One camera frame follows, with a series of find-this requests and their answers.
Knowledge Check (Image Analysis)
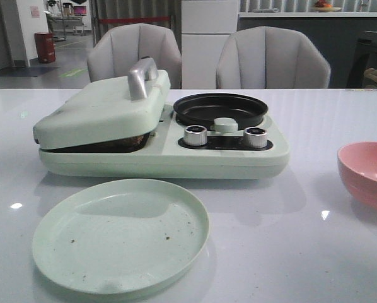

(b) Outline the mint green sandwich maker lid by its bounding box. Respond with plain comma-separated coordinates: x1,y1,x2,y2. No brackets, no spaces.
33,69,170,150

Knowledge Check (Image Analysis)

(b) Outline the pink bowl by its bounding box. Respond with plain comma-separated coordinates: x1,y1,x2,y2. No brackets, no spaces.
337,141,377,210

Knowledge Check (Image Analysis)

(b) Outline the bread slice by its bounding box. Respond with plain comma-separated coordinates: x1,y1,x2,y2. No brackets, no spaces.
91,134,147,148

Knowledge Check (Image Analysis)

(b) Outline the mint green breakfast maker base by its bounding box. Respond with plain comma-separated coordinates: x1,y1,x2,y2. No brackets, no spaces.
39,104,289,179

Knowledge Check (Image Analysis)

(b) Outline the left silver control knob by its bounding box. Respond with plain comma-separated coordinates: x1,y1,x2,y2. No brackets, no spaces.
183,125,207,146

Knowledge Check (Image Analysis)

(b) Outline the silver control knob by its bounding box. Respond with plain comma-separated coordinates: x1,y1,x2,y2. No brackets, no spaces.
242,127,268,148
183,125,207,146

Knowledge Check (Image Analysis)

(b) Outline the black round frying pan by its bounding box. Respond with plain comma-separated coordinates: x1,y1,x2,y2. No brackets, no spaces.
173,93,269,130

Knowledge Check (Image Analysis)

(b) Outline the right silver control knob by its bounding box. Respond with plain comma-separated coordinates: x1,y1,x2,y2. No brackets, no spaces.
242,127,268,148

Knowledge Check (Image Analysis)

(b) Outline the mint green round plate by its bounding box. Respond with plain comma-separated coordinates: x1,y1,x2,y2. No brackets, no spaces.
32,179,209,298

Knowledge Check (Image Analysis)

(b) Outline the right grey upholstered chair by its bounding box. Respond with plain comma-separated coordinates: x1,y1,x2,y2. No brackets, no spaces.
216,26,331,89

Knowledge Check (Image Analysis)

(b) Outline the grey upholstered chair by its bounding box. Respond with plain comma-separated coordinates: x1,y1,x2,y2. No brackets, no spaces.
87,23,182,89
216,26,331,89

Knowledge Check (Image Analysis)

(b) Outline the left grey upholstered chair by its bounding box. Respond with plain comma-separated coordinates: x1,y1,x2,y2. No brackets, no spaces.
87,23,182,89

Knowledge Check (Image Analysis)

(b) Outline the white cabinet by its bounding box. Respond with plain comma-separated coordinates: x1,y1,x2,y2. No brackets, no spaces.
181,1,240,89

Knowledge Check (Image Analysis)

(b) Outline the red bin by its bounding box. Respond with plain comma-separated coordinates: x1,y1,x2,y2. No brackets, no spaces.
34,32,55,63

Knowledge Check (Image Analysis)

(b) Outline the dark grey counter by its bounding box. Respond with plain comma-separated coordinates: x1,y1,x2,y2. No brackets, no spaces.
234,13,377,88

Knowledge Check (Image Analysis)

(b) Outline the fruit plate on counter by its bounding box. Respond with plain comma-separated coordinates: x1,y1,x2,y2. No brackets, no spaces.
312,0,342,13

